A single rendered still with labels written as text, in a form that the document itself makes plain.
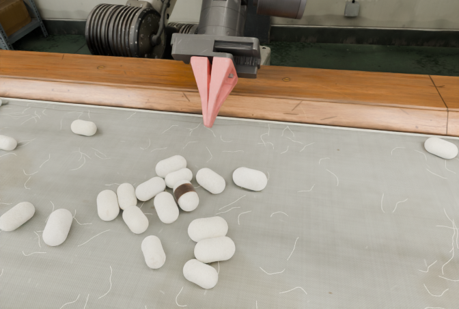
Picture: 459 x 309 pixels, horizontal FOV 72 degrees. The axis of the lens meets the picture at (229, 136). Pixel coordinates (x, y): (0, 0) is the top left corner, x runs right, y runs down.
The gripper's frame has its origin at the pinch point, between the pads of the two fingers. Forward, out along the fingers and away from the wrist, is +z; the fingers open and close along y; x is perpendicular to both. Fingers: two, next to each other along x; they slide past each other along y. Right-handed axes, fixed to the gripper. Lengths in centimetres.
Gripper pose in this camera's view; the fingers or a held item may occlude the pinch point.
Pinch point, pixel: (208, 119)
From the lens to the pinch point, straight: 37.7
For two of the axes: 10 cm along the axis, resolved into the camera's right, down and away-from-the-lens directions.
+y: 9.8, 1.1, -1.6
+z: -1.3, 9.8, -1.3
